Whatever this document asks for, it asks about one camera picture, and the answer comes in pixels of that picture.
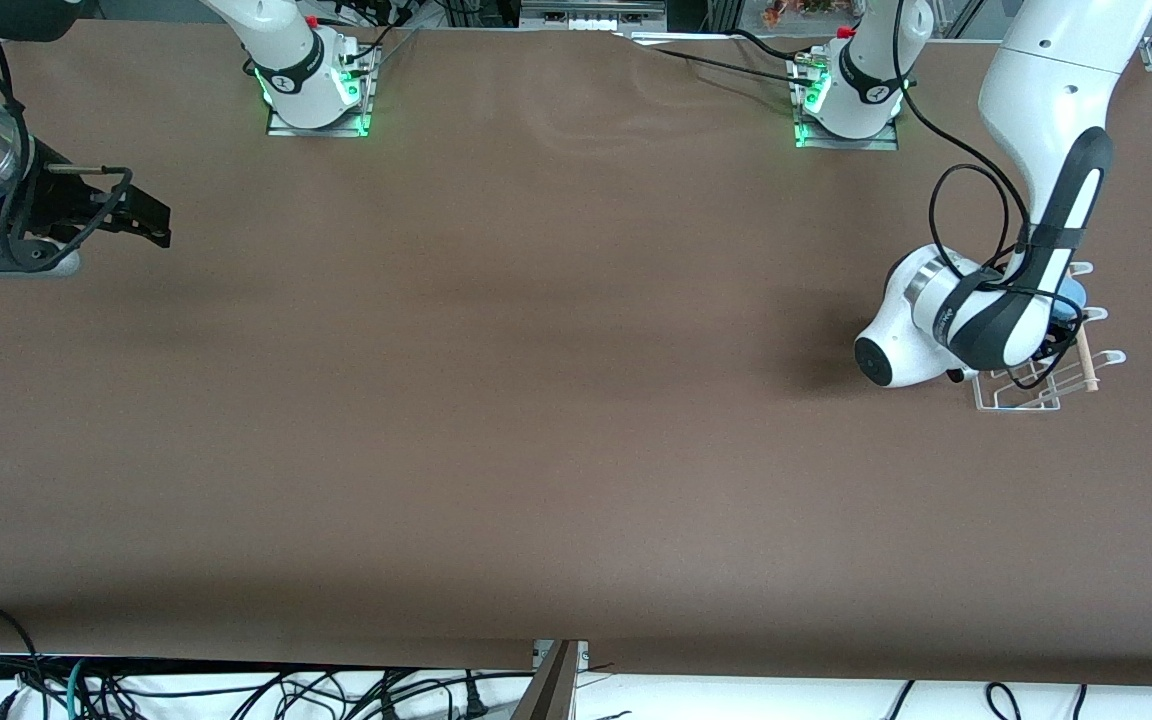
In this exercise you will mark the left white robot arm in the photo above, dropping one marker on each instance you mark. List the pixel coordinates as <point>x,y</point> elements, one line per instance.
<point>1046,90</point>

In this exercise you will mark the orange background object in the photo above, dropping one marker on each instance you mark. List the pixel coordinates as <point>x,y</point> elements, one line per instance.
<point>796,10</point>

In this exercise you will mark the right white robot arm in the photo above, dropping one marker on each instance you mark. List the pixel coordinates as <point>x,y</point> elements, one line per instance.
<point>286,60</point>

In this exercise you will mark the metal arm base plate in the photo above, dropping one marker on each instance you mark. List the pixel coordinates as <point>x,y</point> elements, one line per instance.
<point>316,131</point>
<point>846,144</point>

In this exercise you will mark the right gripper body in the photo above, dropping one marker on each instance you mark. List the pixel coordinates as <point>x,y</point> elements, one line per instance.
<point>58,205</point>

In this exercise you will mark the white power strip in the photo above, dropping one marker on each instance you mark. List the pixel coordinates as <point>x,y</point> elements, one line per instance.
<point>591,18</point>

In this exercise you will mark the aluminium table leg profile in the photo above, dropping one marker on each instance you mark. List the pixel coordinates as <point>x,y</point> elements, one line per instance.
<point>551,690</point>

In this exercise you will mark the blue plastic cup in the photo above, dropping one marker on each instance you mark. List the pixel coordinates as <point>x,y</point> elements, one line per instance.
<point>1073,298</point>

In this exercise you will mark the black power plug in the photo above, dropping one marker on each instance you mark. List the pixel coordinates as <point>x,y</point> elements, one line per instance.
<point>476,705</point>

